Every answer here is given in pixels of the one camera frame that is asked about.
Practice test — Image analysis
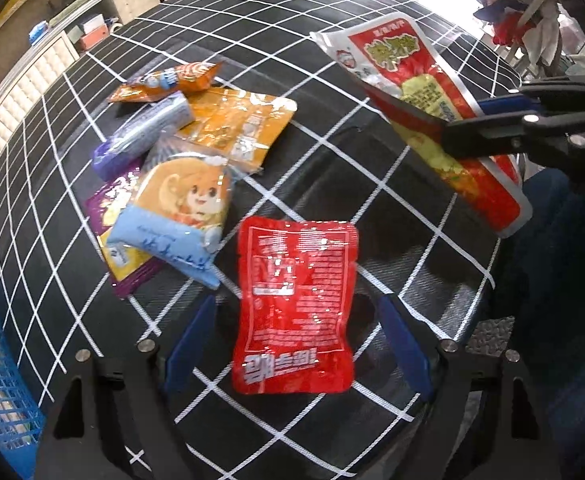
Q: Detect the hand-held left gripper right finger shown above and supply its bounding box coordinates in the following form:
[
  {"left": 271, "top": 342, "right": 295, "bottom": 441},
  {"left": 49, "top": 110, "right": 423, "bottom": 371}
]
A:
[{"left": 377, "top": 296, "right": 563, "bottom": 480}]

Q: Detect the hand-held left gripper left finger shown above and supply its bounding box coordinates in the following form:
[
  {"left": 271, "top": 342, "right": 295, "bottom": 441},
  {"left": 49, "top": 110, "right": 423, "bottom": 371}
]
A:
[{"left": 37, "top": 296, "right": 218, "bottom": 480}]

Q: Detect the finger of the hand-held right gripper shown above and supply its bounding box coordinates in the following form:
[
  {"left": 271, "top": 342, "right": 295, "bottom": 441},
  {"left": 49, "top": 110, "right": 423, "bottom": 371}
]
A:
[
  {"left": 474, "top": 77, "right": 585, "bottom": 117},
  {"left": 441, "top": 112, "right": 585, "bottom": 164}
]

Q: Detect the red white snack packet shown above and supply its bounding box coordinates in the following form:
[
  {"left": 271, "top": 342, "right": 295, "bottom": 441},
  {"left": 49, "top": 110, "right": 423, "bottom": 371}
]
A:
[{"left": 310, "top": 11, "right": 533, "bottom": 239}]

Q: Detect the purple yellow snack packet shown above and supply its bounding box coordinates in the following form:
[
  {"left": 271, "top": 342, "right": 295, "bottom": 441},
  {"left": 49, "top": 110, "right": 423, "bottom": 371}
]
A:
[{"left": 85, "top": 170, "right": 160, "bottom": 301}]

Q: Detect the light blue cartoon snack packet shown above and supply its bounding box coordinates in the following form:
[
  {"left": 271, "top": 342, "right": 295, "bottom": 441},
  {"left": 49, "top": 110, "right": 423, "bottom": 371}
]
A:
[{"left": 105, "top": 132, "right": 233, "bottom": 291}]

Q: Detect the purple roll snack packet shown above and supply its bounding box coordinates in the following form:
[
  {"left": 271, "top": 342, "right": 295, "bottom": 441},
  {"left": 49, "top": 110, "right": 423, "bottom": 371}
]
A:
[{"left": 92, "top": 92, "right": 196, "bottom": 182}]

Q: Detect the orange translucent snack packet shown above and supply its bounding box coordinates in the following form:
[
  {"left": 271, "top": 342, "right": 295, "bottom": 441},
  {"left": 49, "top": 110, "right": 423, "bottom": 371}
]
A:
[{"left": 179, "top": 87, "right": 298, "bottom": 175}]

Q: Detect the orange long snack packet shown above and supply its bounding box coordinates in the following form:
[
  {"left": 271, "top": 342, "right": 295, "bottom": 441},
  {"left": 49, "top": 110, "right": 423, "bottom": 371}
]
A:
[{"left": 108, "top": 61, "right": 225, "bottom": 105}]

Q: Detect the red garment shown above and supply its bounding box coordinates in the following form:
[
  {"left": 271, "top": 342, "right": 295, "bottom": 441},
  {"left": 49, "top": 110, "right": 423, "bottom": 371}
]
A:
[{"left": 491, "top": 9, "right": 529, "bottom": 47}]

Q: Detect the clothes drying rack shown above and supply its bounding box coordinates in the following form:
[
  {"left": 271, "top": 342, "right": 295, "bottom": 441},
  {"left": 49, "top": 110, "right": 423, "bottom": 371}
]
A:
[{"left": 407, "top": 0, "right": 576, "bottom": 81}]

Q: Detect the person's leg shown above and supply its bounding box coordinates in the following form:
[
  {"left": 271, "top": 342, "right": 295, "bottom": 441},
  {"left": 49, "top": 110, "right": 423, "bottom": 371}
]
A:
[{"left": 493, "top": 167, "right": 585, "bottom": 461}]

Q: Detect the cream television cabinet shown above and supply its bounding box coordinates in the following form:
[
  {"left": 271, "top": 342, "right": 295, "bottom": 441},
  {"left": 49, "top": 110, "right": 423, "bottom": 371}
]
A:
[{"left": 0, "top": 0, "right": 160, "bottom": 211}]

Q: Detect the orange box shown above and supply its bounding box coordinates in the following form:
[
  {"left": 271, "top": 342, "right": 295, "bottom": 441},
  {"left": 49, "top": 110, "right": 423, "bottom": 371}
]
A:
[{"left": 79, "top": 30, "right": 109, "bottom": 51}]

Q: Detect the pale blue box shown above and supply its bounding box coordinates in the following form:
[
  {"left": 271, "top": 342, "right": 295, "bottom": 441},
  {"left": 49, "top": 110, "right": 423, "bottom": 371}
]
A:
[{"left": 78, "top": 15, "right": 107, "bottom": 35}]

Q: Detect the green cushion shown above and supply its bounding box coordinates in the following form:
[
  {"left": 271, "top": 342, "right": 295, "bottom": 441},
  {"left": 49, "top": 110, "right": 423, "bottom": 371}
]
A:
[{"left": 49, "top": 0, "right": 102, "bottom": 29}]

